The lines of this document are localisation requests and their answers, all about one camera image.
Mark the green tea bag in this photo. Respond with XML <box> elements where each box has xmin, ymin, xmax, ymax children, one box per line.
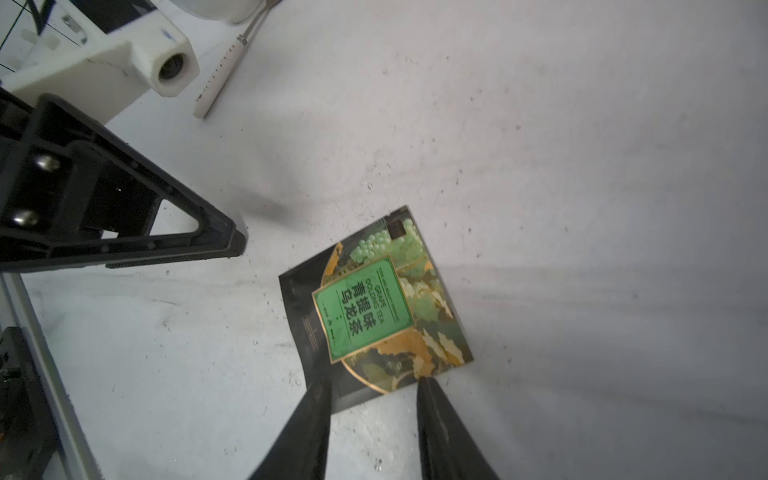
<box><xmin>279</xmin><ymin>206</ymin><xmax>474</xmax><ymax>413</ymax></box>

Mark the metal base rail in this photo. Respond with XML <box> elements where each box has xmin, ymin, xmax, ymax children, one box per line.
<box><xmin>1</xmin><ymin>273</ymin><xmax>103</xmax><ymax>479</ymax></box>

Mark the spoon with white handle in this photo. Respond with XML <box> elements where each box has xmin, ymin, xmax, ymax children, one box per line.
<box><xmin>193</xmin><ymin>0</ymin><xmax>280</xmax><ymax>119</ymax></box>

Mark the white ceramic bowl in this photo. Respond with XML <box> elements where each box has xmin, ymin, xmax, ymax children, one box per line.
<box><xmin>171</xmin><ymin>0</ymin><xmax>262</xmax><ymax>25</ymax></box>

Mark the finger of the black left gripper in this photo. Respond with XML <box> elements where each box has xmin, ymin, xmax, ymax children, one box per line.
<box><xmin>1</xmin><ymin>92</ymin><xmax>246</xmax><ymax>273</ymax></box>

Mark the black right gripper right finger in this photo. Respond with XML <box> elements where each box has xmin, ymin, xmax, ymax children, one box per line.
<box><xmin>417</xmin><ymin>377</ymin><xmax>499</xmax><ymax>479</ymax></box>

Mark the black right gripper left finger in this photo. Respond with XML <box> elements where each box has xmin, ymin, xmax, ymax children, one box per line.
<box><xmin>250</xmin><ymin>379</ymin><xmax>332</xmax><ymax>480</ymax></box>

